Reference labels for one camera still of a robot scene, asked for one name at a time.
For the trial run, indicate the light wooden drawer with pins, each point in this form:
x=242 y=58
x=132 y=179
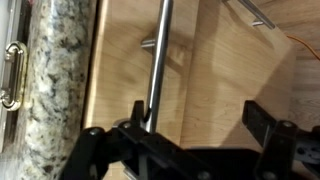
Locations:
x=123 y=73

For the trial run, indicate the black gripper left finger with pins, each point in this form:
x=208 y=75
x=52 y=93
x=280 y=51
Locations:
x=100 y=150

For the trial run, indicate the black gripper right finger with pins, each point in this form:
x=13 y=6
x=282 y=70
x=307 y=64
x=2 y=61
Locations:
x=283 y=146

